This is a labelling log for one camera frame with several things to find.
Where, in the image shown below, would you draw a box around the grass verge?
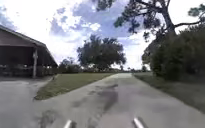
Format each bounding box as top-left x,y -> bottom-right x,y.
132,72 -> 205,118

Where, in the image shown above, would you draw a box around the grass lawn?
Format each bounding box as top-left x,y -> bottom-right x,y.
34,72 -> 117,101

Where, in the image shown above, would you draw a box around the grey concrete path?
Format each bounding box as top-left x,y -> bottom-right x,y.
0,72 -> 205,128

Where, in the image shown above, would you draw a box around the robot's own part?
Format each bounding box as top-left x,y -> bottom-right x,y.
63,119 -> 73,128
132,117 -> 145,128

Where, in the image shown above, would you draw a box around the distant low trees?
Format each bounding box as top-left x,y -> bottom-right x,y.
57,57 -> 82,75

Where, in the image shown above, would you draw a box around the dense dark green bushes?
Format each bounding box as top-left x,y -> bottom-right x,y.
141,23 -> 205,83

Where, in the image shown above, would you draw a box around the brown open-sided shelter building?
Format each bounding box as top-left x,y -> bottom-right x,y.
0,21 -> 59,80

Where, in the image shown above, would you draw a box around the large dark round tree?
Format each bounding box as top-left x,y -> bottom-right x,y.
76,34 -> 128,72

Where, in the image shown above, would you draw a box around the tall pine tree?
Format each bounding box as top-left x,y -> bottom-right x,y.
95,0 -> 205,43

